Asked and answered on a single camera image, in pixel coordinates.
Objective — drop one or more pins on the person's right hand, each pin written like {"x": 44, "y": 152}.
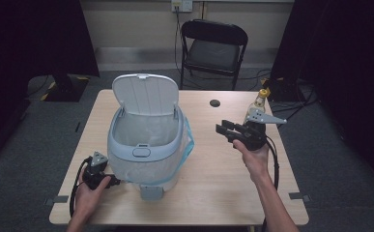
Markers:
{"x": 255, "y": 162}

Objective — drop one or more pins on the clear bottle with yellow cap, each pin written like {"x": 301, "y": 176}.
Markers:
{"x": 259, "y": 102}

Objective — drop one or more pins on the black folding chair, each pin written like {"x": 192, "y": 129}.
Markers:
{"x": 213, "y": 51}

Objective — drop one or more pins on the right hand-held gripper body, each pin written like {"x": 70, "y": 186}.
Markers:
{"x": 252, "y": 137}

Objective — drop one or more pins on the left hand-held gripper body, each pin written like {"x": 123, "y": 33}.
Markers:
{"x": 95, "y": 169}

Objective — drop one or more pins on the black stand base plate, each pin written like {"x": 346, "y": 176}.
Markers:
{"x": 67, "y": 90}

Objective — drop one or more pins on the white and grey trash can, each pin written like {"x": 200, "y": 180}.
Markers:
{"x": 146, "y": 151}

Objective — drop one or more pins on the clear blue-trimmed trash bag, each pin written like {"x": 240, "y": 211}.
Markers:
{"x": 149, "y": 129}

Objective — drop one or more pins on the dark curtain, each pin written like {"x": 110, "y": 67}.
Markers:
{"x": 345, "y": 80}
{"x": 20, "y": 64}

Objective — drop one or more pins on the white wall outlet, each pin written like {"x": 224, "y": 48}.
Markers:
{"x": 181, "y": 5}

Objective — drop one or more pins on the grey tape strip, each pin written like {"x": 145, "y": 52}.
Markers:
{"x": 57, "y": 199}
{"x": 300, "y": 196}

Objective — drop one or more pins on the person's left hand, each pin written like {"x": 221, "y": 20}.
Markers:
{"x": 88, "y": 199}

